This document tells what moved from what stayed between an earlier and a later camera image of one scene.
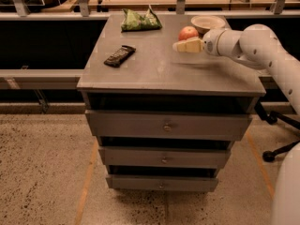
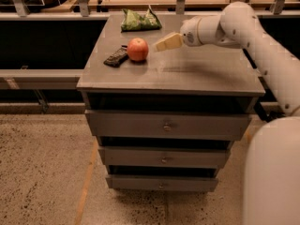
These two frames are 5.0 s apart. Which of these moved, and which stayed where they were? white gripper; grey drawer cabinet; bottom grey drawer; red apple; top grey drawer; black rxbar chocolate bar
Moved: white gripper; red apple
Stayed: bottom grey drawer; black rxbar chocolate bar; top grey drawer; grey drawer cabinet
